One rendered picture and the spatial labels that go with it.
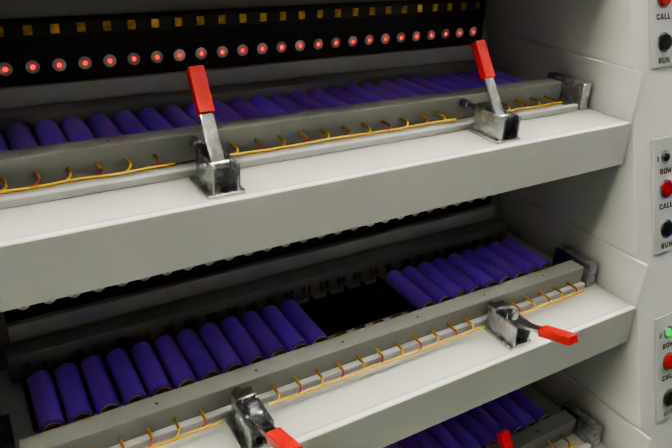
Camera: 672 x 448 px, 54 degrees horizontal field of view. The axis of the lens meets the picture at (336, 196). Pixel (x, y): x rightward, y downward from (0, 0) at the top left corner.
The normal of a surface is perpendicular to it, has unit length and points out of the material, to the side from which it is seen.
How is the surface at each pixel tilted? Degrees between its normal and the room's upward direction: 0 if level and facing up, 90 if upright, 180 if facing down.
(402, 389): 17
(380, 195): 107
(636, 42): 90
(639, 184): 90
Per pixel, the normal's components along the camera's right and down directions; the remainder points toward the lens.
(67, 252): 0.51, 0.38
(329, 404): 0.04, -0.91
